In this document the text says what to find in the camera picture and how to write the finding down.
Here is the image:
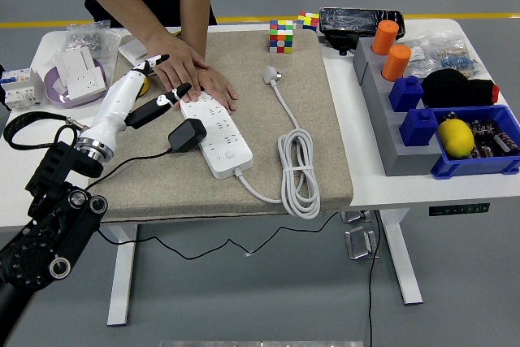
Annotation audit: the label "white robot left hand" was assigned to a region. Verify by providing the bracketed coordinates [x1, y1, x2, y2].
[76, 53, 193, 153]

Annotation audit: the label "person's right hand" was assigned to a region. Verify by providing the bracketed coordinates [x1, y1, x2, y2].
[144, 33, 210, 103]

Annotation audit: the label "person's left hand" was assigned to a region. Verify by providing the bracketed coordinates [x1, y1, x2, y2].
[197, 67, 239, 115]

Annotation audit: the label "black power adapter plug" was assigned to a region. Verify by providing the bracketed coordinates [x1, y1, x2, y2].
[167, 118, 207, 155]

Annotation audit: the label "white power strip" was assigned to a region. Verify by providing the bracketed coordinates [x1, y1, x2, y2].
[180, 93, 254, 180]

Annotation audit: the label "black adapter cord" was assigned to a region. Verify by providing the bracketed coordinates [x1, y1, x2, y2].
[83, 147, 345, 261]

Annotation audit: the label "grey-brown mat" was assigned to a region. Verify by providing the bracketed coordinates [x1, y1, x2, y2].
[87, 29, 354, 224]

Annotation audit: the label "white socket box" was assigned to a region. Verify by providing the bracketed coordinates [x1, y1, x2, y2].
[53, 46, 98, 80]

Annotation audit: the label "purple bowl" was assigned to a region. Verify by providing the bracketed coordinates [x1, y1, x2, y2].
[43, 58, 107, 109]

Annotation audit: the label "clear bag of screws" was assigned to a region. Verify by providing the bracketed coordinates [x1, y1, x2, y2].
[64, 20, 123, 59]

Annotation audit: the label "large colourful puzzle cube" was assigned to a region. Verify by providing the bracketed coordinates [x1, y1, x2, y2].
[267, 19, 295, 54]

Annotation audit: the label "white circuit breaker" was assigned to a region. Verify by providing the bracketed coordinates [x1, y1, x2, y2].
[0, 67, 45, 111]

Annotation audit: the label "small colourful puzzle cube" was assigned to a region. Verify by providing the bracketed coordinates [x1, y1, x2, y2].
[295, 11, 320, 33]

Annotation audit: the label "black wrapped box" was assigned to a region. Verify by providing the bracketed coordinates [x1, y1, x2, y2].
[318, 7, 406, 57]

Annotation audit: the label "grey stepped block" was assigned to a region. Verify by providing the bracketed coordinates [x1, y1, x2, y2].
[352, 36, 444, 177]

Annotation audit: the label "orange cylinder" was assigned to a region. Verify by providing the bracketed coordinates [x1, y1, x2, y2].
[371, 20, 400, 56]
[380, 44, 412, 83]

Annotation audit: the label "white table leg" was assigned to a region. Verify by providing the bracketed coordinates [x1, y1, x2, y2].
[375, 208, 424, 306]
[106, 223, 139, 327]

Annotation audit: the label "blue block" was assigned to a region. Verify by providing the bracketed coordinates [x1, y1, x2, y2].
[398, 107, 440, 148]
[388, 75, 425, 113]

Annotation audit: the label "clear bag of white parts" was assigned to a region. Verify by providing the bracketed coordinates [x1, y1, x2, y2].
[400, 36, 442, 76]

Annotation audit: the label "black cloth bundle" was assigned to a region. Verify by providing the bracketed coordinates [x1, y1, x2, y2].
[421, 68, 500, 109]

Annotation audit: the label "clear bag of blue parts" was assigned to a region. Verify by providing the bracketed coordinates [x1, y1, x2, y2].
[430, 29, 484, 80]

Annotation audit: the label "yellow lemon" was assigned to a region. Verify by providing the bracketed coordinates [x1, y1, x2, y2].
[436, 118, 475, 159]

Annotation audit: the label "blue plastic bin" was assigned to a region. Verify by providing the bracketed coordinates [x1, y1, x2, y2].
[430, 103, 520, 180]

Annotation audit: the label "black desk control panel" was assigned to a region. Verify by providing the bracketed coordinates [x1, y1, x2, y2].
[428, 202, 491, 217]

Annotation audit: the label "dark capacitors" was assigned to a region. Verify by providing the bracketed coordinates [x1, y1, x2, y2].
[466, 118, 520, 159]

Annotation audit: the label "white wall socket panel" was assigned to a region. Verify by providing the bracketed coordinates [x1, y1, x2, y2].
[64, 68, 107, 101]

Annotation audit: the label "white wall switch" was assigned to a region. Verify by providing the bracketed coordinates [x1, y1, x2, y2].
[117, 40, 150, 66]

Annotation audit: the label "white power strip cable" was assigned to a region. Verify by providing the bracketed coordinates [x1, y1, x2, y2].
[233, 65, 322, 220]

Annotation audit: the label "metal bracket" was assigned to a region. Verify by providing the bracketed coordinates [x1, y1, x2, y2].
[340, 210, 373, 224]
[344, 225, 381, 261]

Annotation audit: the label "black floor cable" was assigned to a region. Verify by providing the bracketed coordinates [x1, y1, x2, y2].
[366, 210, 383, 347]

